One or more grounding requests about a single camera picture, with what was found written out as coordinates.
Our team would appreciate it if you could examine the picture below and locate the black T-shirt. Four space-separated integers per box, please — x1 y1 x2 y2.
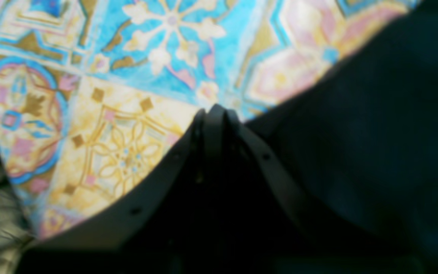
247 0 438 274

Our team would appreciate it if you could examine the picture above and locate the patterned tablecloth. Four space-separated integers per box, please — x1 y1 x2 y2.
0 0 419 238

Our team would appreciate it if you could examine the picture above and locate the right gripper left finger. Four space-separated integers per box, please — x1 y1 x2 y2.
14 110 206 274

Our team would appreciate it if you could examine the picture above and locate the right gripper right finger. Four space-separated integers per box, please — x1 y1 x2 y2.
204 104 356 274

